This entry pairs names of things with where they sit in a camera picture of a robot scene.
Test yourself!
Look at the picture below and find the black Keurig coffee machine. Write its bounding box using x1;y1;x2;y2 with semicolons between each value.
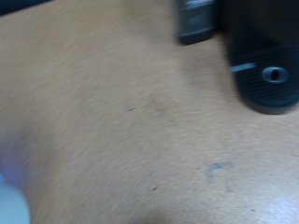
175;0;299;116

